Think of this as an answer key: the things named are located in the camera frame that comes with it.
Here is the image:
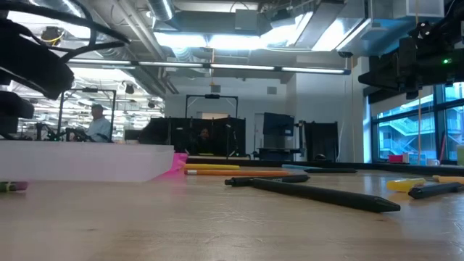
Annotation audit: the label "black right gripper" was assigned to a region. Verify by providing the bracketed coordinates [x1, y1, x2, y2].
[357, 34, 442, 101]

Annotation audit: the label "black pen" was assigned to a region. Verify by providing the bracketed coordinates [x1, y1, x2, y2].
[251, 178, 402, 214]
[407, 181, 464, 200]
[303, 167, 358, 174]

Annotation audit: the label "yellow highlighter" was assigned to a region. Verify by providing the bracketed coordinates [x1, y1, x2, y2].
[386, 177, 427, 193]

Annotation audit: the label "light blue pen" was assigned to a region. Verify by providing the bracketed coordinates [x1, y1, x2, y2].
[281, 163, 324, 171]

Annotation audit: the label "yellow pencil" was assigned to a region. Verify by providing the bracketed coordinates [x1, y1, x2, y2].
[183, 163, 241, 171]
[432, 175, 464, 185]

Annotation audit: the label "yellow and black pens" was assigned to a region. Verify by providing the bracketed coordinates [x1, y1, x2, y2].
[224, 174, 311, 188]

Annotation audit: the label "orange pencil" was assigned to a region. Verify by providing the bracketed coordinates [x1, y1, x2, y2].
[183, 169, 293, 178]

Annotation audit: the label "pink plastic box lid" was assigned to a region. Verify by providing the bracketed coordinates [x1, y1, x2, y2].
[169, 152, 189, 175]

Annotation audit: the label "clear plastic supply box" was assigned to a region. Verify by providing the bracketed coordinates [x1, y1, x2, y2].
[0, 140, 175, 183]

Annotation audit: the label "green and purple marker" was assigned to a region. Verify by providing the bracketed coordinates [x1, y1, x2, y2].
[0, 181, 29, 194]

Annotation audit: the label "dark monitor on stand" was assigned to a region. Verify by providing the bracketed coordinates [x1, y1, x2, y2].
[262, 112, 296, 138]

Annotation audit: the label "ceiling light strip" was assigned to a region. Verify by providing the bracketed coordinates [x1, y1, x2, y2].
[67, 59, 352, 76]

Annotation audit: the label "person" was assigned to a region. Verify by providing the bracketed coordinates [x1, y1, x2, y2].
[195, 127, 213, 156]
[86, 104, 113, 144]

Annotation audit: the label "yellow hanging cord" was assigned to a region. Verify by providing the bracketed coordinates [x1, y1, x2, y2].
[415, 0, 424, 166]

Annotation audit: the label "black table frame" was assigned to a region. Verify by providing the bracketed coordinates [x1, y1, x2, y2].
[186, 154, 464, 178]

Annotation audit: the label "black rig frame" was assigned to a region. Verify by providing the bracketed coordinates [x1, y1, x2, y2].
[185, 94, 239, 119]
[57, 86, 117, 143]

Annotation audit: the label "silver ventilation duct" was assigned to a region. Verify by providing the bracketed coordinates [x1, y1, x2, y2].
[146, 0, 175, 22]

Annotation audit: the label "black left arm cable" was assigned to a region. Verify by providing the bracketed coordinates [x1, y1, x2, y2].
[0, 0, 131, 63]

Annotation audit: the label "ceiling cable reel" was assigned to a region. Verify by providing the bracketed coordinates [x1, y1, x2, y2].
[39, 25, 67, 47]

